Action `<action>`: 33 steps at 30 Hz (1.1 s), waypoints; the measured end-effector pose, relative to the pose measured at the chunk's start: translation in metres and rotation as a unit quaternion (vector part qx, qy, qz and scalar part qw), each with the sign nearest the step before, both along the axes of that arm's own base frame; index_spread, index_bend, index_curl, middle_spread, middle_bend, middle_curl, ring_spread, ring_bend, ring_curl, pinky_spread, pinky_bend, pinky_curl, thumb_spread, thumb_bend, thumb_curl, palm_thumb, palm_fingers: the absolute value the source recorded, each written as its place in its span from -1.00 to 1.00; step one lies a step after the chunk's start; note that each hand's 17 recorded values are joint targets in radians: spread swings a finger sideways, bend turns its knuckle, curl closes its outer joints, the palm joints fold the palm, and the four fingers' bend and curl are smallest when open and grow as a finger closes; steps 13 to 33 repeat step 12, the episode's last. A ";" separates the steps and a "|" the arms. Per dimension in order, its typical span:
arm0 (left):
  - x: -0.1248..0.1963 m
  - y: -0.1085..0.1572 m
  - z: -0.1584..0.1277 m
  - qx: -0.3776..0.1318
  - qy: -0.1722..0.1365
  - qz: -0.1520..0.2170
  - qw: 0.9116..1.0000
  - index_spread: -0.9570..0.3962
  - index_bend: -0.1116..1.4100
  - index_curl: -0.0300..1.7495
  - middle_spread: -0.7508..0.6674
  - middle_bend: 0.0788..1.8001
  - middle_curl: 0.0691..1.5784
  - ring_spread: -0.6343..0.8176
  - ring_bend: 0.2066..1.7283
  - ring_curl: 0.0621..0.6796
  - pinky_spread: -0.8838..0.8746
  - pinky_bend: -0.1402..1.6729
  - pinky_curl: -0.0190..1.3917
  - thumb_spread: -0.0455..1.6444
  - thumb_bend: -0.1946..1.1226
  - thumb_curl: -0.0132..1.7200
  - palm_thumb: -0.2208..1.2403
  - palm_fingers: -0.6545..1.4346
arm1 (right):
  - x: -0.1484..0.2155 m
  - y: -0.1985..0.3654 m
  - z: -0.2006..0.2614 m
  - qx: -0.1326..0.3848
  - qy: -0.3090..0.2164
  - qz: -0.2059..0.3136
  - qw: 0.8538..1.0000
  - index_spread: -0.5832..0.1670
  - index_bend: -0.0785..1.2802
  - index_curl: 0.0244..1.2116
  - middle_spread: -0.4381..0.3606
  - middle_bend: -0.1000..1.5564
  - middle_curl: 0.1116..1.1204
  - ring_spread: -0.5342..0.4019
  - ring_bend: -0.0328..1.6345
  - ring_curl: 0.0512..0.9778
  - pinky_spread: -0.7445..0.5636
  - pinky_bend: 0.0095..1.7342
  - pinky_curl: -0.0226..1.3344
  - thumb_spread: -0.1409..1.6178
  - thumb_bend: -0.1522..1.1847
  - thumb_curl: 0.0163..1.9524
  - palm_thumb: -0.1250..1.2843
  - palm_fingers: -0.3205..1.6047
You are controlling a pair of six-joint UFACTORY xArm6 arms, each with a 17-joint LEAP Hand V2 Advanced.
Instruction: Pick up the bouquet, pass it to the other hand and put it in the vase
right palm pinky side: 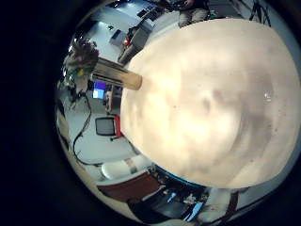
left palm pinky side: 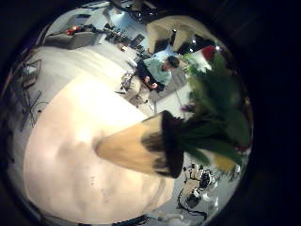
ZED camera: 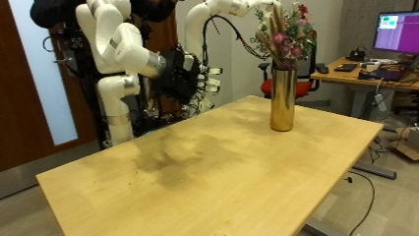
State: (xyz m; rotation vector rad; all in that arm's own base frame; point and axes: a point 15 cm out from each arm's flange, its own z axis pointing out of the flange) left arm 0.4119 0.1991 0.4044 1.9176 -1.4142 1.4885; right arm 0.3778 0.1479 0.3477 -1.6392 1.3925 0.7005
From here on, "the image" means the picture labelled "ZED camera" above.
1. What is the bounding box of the flower bouquet with green wrap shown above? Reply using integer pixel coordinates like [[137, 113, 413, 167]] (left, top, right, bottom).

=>
[[250, 1, 318, 72]]

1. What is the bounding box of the tall gold cylinder vase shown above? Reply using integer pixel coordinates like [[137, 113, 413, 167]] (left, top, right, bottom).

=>
[[269, 67, 298, 133]]

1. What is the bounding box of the black office chair red seat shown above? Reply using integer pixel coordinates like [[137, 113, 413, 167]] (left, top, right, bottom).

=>
[[257, 29, 326, 99]]

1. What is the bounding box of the wooden office desk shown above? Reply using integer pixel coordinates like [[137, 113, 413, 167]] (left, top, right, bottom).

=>
[[310, 57, 419, 119]]

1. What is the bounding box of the black rounded hanging object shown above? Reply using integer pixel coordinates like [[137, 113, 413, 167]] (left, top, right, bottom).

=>
[[30, 0, 80, 30]]

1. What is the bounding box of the brown door with glass panel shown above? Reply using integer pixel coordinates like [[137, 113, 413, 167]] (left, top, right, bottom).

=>
[[0, 0, 97, 173]]

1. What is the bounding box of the black keyboard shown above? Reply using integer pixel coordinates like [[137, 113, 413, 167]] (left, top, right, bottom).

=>
[[333, 63, 359, 73]]

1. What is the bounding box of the black desk phone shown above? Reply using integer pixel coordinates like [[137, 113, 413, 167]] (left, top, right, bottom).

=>
[[349, 48, 367, 62]]

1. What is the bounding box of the white power strip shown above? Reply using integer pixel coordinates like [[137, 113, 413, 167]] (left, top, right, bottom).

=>
[[374, 93, 389, 112]]

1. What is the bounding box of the dark laptop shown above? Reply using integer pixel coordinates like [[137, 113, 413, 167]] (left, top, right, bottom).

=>
[[375, 67, 411, 83]]

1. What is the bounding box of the computer monitor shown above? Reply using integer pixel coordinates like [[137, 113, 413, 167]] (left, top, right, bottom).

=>
[[373, 10, 419, 56]]

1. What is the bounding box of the grey table foot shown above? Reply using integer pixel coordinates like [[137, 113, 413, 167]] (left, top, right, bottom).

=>
[[351, 161, 398, 180]]

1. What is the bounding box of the cardboard box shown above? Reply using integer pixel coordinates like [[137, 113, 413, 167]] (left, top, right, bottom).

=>
[[389, 127, 419, 161]]

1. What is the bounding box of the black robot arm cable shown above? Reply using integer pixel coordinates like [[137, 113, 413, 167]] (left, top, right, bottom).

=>
[[202, 14, 273, 62]]

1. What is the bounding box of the black floor cable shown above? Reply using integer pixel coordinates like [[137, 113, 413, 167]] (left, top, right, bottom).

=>
[[346, 170, 378, 236]]

